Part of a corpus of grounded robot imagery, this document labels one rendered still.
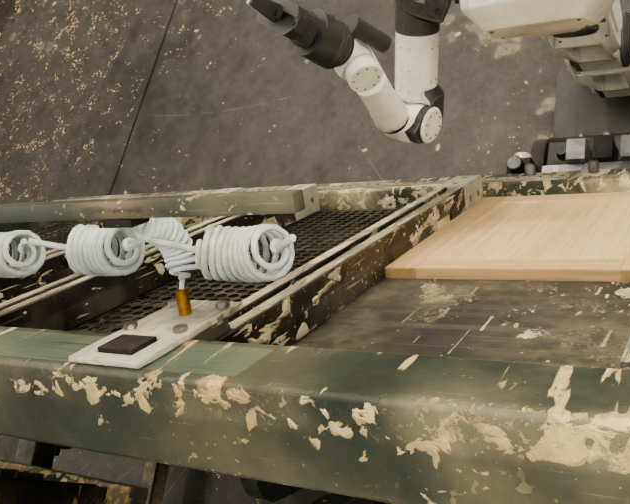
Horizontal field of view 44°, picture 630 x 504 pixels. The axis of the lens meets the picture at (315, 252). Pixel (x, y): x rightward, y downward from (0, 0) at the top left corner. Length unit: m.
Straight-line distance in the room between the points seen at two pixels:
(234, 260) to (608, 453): 0.43
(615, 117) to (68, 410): 2.11
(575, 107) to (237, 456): 2.13
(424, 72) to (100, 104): 2.74
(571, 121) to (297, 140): 1.18
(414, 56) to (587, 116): 1.15
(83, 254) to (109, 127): 3.11
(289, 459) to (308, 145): 2.61
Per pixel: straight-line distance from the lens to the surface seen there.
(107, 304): 1.42
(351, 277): 1.23
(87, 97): 4.29
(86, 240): 0.97
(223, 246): 0.85
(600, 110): 2.69
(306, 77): 3.44
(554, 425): 0.61
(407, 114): 1.64
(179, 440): 0.80
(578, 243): 1.39
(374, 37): 1.47
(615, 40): 2.00
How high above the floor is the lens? 2.53
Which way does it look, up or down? 56 degrees down
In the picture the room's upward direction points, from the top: 58 degrees counter-clockwise
